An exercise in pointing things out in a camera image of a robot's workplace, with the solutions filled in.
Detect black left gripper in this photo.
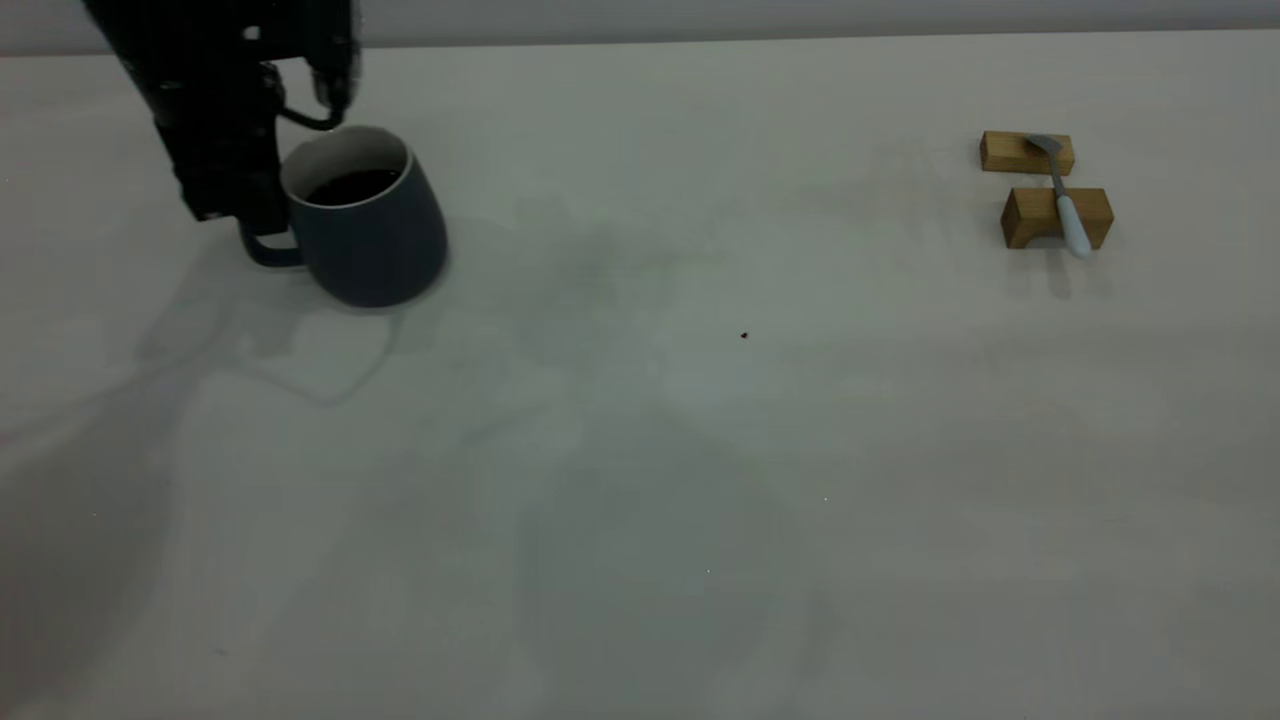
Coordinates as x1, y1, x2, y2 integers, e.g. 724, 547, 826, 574
125, 60, 293, 236

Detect dark grey ceramic mug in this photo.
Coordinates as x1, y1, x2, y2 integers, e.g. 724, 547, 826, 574
238, 124, 450, 309

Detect metal spoon with white handle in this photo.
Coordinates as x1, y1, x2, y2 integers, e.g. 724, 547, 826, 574
1025, 134, 1093, 259

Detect flat rectangular wooden block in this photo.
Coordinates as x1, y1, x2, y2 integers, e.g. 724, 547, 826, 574
980, 131, 1076, 177

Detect arch shaped wooden block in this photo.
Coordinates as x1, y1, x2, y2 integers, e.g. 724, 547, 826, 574
1001, 187, 1114, 250

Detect black left camera cable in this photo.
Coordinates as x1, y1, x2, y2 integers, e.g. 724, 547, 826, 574
275, 100, 347, 133

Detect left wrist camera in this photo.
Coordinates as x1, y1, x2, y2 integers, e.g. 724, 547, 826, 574
303, 0, 359, 113

